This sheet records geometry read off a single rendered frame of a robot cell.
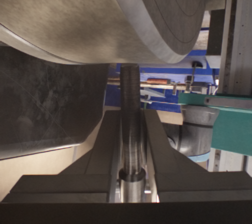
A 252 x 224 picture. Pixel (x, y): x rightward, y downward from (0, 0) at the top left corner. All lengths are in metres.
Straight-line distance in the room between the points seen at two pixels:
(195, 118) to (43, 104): 0.76
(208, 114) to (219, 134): 0.17
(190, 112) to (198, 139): 0.14
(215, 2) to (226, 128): 0.90
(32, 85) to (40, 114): 0.05
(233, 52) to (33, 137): 1.07
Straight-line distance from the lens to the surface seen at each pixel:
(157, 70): 1.97
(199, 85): 2.20
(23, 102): 0.27
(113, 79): 3.84
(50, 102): 0.30
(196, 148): 0.94
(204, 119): 0.93
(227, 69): 1.15
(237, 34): 1.21
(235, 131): 1.07
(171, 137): 0.90
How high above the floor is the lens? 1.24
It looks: 2 degrees down
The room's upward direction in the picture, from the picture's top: 172 degrees counter-clockwise
